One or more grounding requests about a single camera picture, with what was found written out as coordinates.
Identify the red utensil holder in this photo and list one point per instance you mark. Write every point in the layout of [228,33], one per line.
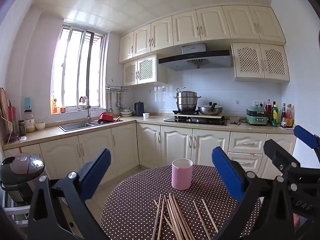
[11,117]

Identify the red-label cola bottle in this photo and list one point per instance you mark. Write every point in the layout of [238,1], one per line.
[268,110]

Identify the small white bowl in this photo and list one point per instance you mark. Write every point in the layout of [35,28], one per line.
[40,125]

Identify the white wall outlet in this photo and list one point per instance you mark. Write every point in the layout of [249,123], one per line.
[258,103]

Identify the wooden stove board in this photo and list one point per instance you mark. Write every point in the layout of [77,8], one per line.
[200,116]

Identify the wooden cutting board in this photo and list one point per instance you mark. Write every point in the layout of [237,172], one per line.
[3,110]

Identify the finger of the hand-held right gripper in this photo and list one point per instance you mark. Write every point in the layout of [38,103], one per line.
[305,136]
[277,152]

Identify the orange bottle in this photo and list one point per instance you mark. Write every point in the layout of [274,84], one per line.
[54,107]

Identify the cream upper wall cabinets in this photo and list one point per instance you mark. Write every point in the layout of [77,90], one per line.
[187,27]

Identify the blue wall card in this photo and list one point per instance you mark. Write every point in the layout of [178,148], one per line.
[27,103]

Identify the dark soy sauce bottle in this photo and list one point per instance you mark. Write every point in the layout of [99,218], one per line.
[283,113]

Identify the large cream-filled jar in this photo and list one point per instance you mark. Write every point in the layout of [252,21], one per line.
[29,122]

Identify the stack of white bowls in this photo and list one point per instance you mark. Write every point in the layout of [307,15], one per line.
[126,112]

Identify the green electric cooker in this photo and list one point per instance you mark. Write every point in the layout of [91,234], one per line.
[256,116]

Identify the red sauce bottle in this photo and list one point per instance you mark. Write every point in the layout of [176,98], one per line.
[290,117]

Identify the clear plastic container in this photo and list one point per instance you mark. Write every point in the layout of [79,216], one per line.
[235,120]

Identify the bunch of wooden chopsticks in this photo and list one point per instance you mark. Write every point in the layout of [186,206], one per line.
[176,217]

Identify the steel kitchen sink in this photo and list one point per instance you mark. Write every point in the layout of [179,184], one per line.
[75,125]

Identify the steel wok with lid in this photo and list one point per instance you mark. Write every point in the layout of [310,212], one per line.
[210,110]

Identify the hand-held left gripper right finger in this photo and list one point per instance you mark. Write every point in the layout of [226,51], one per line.
[226,172]

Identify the red pot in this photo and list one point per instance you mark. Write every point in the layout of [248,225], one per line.
[105,117]

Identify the white chair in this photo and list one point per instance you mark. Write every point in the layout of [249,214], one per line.
[15,208]

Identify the hanging steel spatula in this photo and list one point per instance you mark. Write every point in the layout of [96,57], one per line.
[119,102]

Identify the black electric kettle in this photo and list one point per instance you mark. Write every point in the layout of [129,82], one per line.
[139,109]

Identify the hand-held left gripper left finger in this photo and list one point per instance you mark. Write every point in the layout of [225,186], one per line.
[96,172]

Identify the kitchen window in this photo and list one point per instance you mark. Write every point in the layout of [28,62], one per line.
[75,67]

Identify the hanging steel ladle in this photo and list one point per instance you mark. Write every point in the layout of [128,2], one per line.
[109,105]

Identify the black glass cooktop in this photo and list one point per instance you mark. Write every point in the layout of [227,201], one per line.
[195,122]

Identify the small white mug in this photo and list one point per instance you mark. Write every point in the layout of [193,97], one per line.
[146,115]

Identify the black range hood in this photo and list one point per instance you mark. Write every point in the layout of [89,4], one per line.
[195,55]

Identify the steel faucet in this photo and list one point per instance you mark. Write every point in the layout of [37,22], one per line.
[88,112]

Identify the steel steamer pot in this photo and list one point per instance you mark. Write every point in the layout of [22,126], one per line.
[187,101]

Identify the cream lattice door cabinet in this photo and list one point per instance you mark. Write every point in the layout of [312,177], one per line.
[250,60]
[145,70]

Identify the pink cup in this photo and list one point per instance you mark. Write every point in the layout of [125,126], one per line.
[182,177]

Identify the person's right hand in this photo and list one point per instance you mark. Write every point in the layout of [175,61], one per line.
[296,220]

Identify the dark rice cooker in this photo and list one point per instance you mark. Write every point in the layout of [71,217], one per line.
[20,170]

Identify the brown polka-dot tablecloth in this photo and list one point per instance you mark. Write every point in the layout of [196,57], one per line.
[135,205]

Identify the small dark jar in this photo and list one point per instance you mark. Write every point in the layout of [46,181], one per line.
[22,128]

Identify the wall utensil rail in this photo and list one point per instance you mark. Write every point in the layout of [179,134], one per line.
[116,88]

